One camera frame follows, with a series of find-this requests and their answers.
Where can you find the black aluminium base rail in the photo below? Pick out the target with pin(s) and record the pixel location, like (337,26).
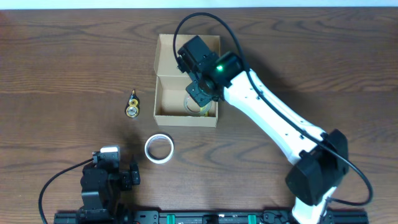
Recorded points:
(267,216)

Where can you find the yellow black correction tape dispenser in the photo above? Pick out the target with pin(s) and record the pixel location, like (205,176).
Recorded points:
(133,105)

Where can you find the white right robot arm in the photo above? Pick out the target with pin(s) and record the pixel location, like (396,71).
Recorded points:
(318,158)

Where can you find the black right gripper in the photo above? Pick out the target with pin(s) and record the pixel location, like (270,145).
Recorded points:
(199,99)

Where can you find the white masking tape roll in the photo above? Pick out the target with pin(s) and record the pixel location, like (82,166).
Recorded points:
(152,139)

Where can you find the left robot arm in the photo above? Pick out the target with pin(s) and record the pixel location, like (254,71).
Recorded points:
(101,191)

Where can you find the brown cardboard box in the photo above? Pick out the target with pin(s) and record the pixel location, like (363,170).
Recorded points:
(170,90)

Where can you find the clear packing tape roll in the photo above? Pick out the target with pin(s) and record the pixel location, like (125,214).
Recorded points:
(191,107)

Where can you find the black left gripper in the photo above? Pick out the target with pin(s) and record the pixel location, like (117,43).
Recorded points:
(131,177)

